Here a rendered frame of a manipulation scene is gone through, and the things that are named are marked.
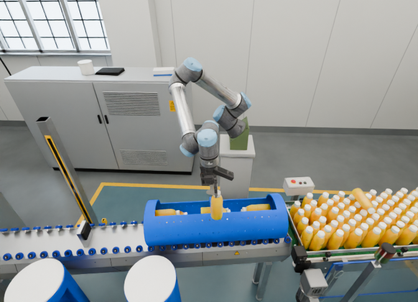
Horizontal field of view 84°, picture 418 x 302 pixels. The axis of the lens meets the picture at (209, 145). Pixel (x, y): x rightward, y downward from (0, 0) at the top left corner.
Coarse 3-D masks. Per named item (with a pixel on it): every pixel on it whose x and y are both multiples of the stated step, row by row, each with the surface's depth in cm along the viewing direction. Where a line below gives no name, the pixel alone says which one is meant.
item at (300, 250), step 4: (292, 248) 147; (296, 248) 145; (300, 248) 145; (304, 248) 145; (292, 252) 148; (296, 252) 143; (300, 252) 143; (304, 252) 143; (292, 256) 148; (296, 256) 142; (300, 256) 141; (304, 256) 141; (296, 260) 144; (300, 260) 144; (304, 260) 144
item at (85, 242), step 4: (84, 224) 151; (88, 224) 154; (80, 228) 149; (84, 228) 149; (88, 228) 153; (80, 232) 146; (84, 232) 148; (88, 232) 153; (80, 236) 147; (84, 236) 148; (88, 236) 156; (80, 240) 150; (84, 240) 150; (88, 240) 156; (84, 244) 152; (88, 244) 156
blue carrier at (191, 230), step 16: (160, 208) 163; (176, 208) 164; (192, 208) 165; (240, 208) 167; (272, 208) 167; (144, 224) 137; (160, 224) 137; (176, 224) 138; (192, 224) 138; (208, 224) 138; (224, 224) 139; (240, 224) 139; (256, 224) 140; (272, 224) 140; (288, 224) 141; (160, 240) 139; (176, 240) 140; (192, 240) 141; (208, 240) 143; (224, 240) 144
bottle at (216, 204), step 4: (212, 196) 126; (220, 196) 126; (212, 200) 126; (216, 200) 124; (220, 200) 125; (212, 204) 127; (216, 204) 125; (220, 204) 126; (212, 208) 128; (216, 208) 127; (220, 208) 127; (212, 212) 130; (216, 212) 128; (220, 212) 129; (212, 216) 132; (216, 216) 130; (220, 216) 131
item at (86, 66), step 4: (84, 60) 280; (88, 60) 280; (80, 64) 272; (84, 64) 272; (88, 64) 275; (92, 64) 281; (80, 68) 276; (84, 68) 275; (88, 68) 277; (92, 68) 281; (84, 72) 277; (88, 72) 278; (92, 72) 282
